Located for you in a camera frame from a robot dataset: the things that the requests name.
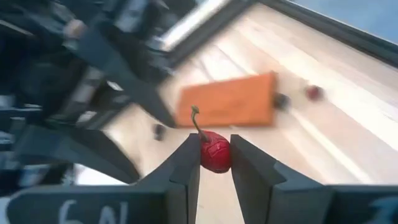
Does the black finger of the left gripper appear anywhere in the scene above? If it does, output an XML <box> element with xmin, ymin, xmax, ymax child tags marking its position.
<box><xmin>76</xmin><ymin>26</ymin><xmax>178</xmax><ymax>129</ymax></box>
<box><xmin>14</xmin><ymin>124</ymin><xmax>141</xmax><ymax>185</ymax></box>

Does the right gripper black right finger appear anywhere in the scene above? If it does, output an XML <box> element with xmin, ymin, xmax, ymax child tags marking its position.
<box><xmin>230</xmin><ymin>134</ymin><xmax>332</xmax><ymax>224</ymax></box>

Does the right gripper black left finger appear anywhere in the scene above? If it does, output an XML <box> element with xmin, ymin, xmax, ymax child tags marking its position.
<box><xmin>133</xmin><ymin>133</ymin><xmax>201</xmax><ymax>224</ymax></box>

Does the red cherry with stem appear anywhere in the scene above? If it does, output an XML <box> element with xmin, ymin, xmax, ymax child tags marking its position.
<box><xmin>190</xmin><ymin>105</ymin><xmax>233</xmax><ymax>174</ymax></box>
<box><xmin>304</xmin><ymin>84</ymin><xmax>325</xmax><ymax>102</ymax></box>

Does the dark cherry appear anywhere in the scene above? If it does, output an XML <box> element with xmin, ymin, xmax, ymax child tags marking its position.
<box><xmin>272</xmin><ymin>92</ymin><xmax>292</xmax><ymax>111</ymax></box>

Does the small dark blueberry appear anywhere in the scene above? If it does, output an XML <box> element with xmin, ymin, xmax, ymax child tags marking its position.
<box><xmin>152</xmin><ymin>123</ymin><xmax>167</xmax><ymax>141</ymax></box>

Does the orange-brown rectangular block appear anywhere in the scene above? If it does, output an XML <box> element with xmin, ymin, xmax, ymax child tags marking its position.
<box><xmin>174</xmin><ymin>70</ymin><xmax>279</xmax><ymax>129</ymax></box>

